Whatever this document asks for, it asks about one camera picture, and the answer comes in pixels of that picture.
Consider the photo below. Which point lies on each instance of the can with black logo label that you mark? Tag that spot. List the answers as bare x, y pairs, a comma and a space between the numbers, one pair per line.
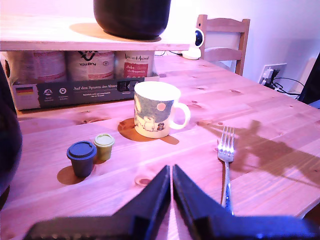
91, 65

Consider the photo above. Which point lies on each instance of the silver metal fork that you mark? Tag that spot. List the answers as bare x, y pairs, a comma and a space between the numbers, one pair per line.
226, 155

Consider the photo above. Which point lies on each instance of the dark rice cooker pot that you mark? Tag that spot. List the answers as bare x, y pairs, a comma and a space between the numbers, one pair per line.
132, 20

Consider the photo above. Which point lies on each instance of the white wall socket with plugs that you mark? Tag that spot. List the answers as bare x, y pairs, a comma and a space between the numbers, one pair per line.
271, 73

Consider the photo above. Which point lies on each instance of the black Philips rice cooker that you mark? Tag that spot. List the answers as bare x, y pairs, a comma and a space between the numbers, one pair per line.
8, 140

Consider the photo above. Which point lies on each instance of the white round security camera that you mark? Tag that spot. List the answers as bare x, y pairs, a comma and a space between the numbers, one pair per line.
196, 42

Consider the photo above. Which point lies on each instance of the small green lidded cup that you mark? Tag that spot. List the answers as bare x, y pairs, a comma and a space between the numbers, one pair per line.
104, 147

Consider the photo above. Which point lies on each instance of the small dark blue lidded cup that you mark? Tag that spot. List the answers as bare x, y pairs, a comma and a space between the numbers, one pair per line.
81, 160

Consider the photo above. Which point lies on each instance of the wooden chair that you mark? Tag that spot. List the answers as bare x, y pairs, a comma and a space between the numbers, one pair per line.
225, 40

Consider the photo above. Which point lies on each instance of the cardboard tray with dark print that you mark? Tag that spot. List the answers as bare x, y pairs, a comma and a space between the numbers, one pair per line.
75, 93

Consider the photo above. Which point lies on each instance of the white mug with cartoon print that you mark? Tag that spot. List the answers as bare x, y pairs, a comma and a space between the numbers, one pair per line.
152, 112

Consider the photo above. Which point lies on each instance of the wooden shelf board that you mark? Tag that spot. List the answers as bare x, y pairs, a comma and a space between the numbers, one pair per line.
62, 42

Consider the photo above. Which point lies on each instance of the can with pink label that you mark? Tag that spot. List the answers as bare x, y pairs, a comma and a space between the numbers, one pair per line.
37, 66

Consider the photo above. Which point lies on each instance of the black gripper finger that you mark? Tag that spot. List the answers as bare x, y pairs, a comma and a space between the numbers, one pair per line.
190, 202
155, 200

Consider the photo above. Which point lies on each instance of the can with red label patch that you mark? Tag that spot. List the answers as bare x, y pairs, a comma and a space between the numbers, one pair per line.
135, 63

